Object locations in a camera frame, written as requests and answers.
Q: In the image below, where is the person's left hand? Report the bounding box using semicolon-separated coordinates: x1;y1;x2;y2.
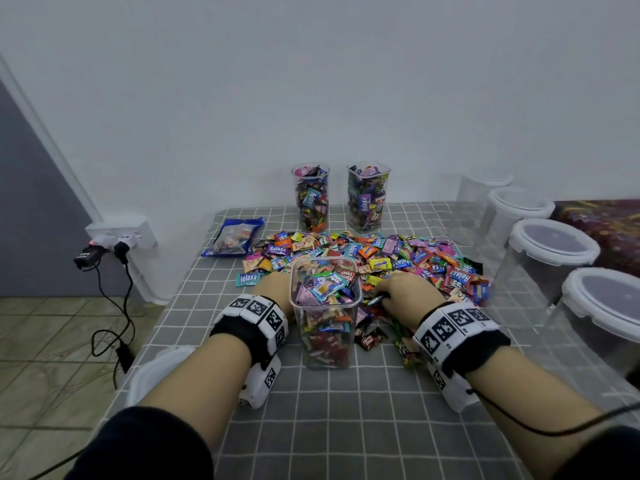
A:
255;271;296;321

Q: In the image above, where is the person's right hand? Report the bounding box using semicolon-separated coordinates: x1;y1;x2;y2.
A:
372;271;449;331

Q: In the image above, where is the pile of colourful candies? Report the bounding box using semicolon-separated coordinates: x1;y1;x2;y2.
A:
235;229;493;371

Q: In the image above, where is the small transparent plastic jar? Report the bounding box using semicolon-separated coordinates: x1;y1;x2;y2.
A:
289;257;363;371
455;173;514;236
346;161;391;234

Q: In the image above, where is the tall transparent plastic jar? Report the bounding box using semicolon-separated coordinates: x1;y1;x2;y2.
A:
292;163;330;234

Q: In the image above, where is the white square container lid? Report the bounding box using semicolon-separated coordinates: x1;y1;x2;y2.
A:
105;345;201;416

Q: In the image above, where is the person's right forearm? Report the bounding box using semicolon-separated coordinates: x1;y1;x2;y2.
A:
465;345;621;476

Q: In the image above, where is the person's left forearm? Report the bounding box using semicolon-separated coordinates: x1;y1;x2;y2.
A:
140;329;256;451

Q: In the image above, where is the black marker-tagged left wristband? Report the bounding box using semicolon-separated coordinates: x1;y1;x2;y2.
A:
208;293;291;368

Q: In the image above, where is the black marker-tagged wristband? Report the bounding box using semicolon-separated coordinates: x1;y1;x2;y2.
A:
412;299;511;376
208;293;291;368

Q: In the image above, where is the black marker-tagged right wristband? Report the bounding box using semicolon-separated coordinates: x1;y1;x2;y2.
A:
412;299;511;376

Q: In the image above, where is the blue snack packet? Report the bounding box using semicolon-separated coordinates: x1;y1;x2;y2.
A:
201;217;266;259

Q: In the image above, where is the black power plug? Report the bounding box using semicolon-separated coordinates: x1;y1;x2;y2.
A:
73;241;131;271

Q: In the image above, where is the dark patterned cloth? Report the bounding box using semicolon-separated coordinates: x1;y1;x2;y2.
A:
555;199;640;276

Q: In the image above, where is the grey door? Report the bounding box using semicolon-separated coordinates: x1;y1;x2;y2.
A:
0;79;101;298

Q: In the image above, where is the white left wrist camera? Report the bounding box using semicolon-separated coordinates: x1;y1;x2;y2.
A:
238;353;284;411

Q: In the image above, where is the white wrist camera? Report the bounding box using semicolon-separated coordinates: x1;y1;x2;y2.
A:
425;359;481;414
238;353;284;411

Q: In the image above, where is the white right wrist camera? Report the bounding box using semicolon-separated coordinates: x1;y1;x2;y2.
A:
425;359;481;414

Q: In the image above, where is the black power cable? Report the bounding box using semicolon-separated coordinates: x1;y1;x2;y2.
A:
90;257;136;391

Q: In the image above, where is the white wall socket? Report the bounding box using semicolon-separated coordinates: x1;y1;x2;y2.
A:
85;219;158;250

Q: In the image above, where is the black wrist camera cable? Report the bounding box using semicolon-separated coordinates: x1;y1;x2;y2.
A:
465;387;640;438

